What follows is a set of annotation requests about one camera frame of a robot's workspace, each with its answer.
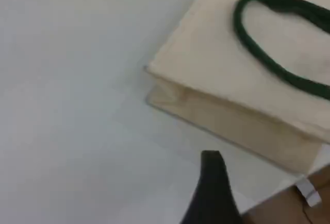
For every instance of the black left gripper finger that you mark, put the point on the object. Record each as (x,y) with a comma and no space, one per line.
(211,198)

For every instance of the white plastic corner piece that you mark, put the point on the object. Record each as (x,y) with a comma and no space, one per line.
(309,191)

